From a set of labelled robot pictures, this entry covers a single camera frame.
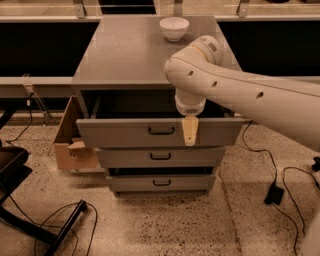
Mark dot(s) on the grey drawer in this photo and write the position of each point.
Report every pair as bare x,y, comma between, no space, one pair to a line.
139,183
150,119
160,157

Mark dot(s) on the grey top drawer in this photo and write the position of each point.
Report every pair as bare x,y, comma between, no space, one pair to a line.
150,119

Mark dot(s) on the grey railing beam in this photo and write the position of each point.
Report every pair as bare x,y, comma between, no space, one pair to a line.
46,87

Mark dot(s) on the white ceramic bowl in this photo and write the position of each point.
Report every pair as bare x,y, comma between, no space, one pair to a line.
174,28

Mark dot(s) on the grey bottom drawer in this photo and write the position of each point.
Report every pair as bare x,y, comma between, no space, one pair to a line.
139,183

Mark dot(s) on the grey middle drawer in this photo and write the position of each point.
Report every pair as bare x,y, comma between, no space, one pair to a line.
160,157

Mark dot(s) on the black power adapter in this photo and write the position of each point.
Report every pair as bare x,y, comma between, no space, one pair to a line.
274,195

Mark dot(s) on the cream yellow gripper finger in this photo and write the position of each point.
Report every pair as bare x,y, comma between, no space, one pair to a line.
190,128

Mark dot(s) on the brown cardboard box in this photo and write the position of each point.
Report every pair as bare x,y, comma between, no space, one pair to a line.
70,151

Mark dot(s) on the grey drawer cabinet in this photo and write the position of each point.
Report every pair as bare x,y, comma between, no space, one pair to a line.
127,53

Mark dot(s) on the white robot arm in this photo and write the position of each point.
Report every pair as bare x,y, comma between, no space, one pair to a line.
289,107

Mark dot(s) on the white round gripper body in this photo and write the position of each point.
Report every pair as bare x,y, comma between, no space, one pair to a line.
190,109

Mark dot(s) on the black stand base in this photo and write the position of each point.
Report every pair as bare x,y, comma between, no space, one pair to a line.
46,197

